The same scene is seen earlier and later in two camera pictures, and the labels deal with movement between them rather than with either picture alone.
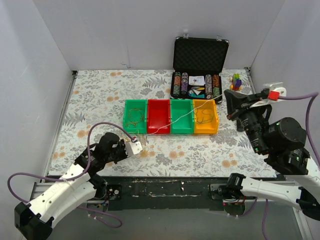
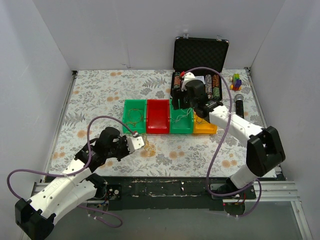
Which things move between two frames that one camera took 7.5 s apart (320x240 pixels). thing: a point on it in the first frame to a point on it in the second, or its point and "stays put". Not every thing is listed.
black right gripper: x=240 y=110 to x=176 y=99
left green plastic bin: x=135 y=116 stays put
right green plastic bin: x=178 y=108 stays put
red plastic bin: x=158 y=115 stays put
